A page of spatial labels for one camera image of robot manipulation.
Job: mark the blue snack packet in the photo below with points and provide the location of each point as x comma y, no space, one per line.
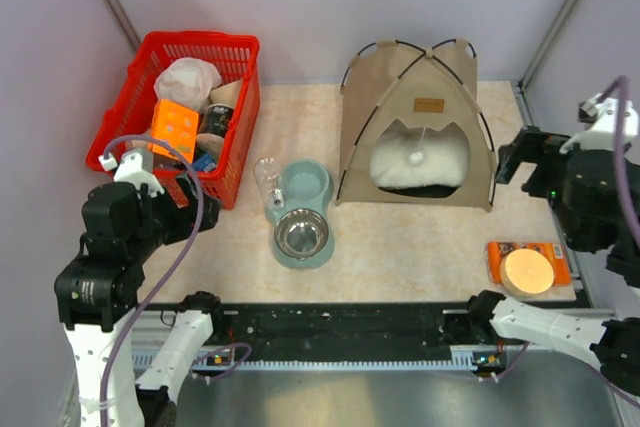
205,163

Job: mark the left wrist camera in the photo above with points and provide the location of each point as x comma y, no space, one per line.
136,168

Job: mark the pink white plastic bag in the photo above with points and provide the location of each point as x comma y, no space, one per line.
188,82

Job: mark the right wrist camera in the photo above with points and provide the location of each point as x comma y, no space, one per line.
600,120

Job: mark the brown paper cone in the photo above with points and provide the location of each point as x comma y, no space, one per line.
227,94

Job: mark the grey-green double pet bowl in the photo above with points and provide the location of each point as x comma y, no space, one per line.
306,184

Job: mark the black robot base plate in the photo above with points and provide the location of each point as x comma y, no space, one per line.
335,332

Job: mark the beige fabric pet tent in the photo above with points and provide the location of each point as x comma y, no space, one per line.
355,183

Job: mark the clear plastic bottle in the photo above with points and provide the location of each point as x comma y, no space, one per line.
267,173

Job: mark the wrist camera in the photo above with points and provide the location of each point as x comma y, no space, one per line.
136,168
600,120

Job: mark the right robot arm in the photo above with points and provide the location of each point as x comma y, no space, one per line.
581,190

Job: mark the black instant noodle cup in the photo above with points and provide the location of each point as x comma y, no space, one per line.
216,119

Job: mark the red plastic basket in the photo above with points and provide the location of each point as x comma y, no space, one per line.
236,58

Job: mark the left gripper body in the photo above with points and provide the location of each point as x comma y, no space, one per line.
178,222

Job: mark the white pompom toy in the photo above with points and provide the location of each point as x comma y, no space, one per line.
416,153

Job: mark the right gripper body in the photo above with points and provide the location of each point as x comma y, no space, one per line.
543,148

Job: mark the black tent pole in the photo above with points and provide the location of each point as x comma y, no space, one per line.
440,86
367,107

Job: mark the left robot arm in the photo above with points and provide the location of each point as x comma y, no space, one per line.
97,295

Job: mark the orange cardboard box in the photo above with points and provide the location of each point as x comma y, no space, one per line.
175,125

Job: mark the steel bowl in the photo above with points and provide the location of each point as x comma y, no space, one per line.
301,233

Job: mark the white fluffy cushion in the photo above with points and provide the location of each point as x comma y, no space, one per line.
446,162

